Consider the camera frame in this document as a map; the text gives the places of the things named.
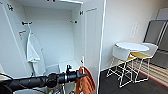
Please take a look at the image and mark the orange garment with white print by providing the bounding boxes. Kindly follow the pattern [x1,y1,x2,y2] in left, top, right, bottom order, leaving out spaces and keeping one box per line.
[75,66,97,94]

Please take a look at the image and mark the white wardrobe door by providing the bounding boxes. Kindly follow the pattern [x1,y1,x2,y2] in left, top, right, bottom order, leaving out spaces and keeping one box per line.
[81,0,107,81]
[0,1,31,79]

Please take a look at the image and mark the white t-shirt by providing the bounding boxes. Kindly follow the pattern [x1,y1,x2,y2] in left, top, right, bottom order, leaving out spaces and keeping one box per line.
[26,32,45,76]

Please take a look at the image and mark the white wardrobe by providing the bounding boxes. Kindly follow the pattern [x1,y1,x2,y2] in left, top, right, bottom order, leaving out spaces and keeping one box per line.
[0,0,107,94]

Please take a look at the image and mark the black wardrobe hook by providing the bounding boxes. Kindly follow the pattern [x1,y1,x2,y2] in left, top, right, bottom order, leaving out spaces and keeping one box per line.
[69,20,78,25]

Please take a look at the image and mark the pale blue padded board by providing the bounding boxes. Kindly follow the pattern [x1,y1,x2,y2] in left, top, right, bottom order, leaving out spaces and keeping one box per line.
[114,41,150,53]

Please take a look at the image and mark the white hanger with white shirt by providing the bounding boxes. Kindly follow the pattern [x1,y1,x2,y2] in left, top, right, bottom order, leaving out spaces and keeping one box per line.
[28,23,34,36]

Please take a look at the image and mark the orange label strip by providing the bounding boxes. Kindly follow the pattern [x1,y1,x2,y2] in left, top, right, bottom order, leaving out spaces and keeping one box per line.
[18,30,27,36]

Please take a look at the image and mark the silver door hinge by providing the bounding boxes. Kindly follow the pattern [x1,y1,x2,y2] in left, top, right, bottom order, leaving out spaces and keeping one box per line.
[78,10,84,16]
[7,3,14,11]

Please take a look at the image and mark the black hook near orange label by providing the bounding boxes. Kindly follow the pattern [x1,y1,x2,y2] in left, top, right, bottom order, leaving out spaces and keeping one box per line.
[21,21,34,26]

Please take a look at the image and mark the grey refrigerator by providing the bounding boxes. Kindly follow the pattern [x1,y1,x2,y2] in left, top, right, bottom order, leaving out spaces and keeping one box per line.
[142,19,168,69]

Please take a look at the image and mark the white wire rack legs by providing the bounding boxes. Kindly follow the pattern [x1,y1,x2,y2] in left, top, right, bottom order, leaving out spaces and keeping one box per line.
[105,56,139,88]

